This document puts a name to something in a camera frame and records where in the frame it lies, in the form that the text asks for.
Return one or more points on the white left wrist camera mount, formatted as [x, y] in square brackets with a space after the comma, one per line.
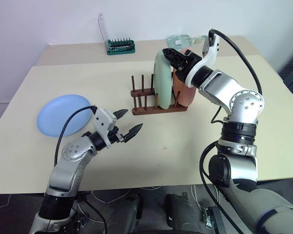
[103, 120]

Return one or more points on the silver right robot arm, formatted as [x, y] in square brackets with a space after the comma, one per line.
[236, 156]

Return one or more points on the pink plate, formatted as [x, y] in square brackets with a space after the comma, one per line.
[185, 93]

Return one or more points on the wooden dish rack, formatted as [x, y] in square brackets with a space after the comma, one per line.
[148, 110]

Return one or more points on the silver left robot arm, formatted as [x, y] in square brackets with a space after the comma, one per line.
[68, 168]

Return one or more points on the dark rounded shape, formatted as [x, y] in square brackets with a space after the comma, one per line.
[125, 214]
[182, 213]

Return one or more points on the metal bracket on floor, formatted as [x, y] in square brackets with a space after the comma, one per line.
[209, 217]

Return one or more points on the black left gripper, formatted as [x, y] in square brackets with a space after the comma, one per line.
[115, 136]

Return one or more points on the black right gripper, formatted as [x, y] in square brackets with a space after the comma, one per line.
[188, 64]

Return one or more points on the blue plate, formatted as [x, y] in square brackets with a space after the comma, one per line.
[61, 115]

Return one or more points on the green plate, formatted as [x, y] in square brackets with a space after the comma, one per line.
[162, 83]

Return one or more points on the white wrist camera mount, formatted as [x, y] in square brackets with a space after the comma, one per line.
[103, 120]
[210, 52]

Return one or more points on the green screwdriver bit set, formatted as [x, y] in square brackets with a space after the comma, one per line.
[120, 47]

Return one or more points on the small clear plastic bag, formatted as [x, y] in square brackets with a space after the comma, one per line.
[199, 39]

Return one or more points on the clear plastic case lid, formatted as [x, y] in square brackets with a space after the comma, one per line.
[103, 29]

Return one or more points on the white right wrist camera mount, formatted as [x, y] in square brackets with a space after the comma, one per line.
[210, 52]

